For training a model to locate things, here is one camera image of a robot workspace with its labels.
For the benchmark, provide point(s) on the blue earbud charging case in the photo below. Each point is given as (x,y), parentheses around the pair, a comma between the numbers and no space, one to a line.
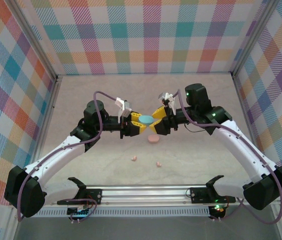
(146,119)

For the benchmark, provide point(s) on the pink earbud charging case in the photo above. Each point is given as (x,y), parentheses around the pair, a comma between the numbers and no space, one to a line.
(153,139)

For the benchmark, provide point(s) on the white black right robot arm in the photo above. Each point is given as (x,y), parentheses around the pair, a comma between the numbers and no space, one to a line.
(238,147)

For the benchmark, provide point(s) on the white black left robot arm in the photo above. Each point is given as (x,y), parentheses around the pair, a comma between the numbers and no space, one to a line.
(56,157)

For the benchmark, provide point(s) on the circuit board with blue light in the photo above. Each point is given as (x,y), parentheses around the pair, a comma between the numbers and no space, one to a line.
(81,213)

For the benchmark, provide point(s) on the circuit board with green light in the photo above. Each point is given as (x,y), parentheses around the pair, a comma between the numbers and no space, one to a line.
(218,210)

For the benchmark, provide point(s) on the aluminium frame rail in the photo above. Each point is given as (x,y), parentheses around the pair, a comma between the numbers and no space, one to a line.
(44,125)
(246,112)

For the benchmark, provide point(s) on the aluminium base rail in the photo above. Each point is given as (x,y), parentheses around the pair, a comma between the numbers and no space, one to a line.
(143,193)

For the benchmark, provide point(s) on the aluminium frame post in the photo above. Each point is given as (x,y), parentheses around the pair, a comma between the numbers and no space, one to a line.
(279,230)
(253,37)
(11,228)
(34,37)

